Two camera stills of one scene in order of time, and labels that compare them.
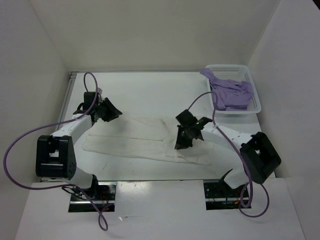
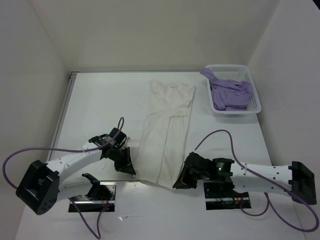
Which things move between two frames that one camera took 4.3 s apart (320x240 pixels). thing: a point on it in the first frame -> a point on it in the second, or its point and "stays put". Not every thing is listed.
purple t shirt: x=230 y=95 stays put
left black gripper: x=113 y=112 -> x=126 y=165
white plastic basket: x=234 y=72 stays put
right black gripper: x=181 y=143 -> x=184 y=181
